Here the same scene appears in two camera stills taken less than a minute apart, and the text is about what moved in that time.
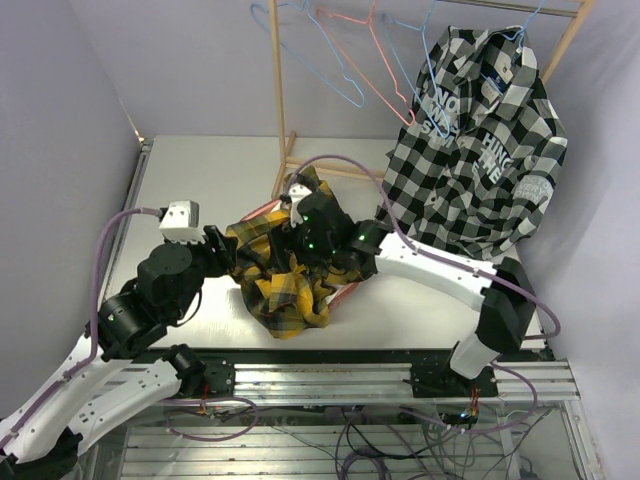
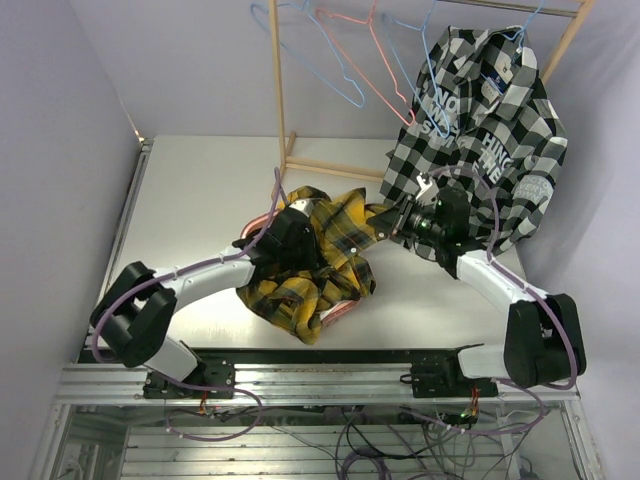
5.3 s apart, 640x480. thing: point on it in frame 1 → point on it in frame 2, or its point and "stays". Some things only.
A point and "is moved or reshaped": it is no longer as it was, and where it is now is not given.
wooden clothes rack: x=286 y=140 stays
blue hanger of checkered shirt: x=523 y=28 stays
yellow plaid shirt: x=285 y=287 is moved or reshaped
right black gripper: x=290 y=237 → x=384 y=220
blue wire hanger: x=306 y=8 stays
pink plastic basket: x=331 y=294 → x=251 y=224
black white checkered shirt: x=479 y=146 stays
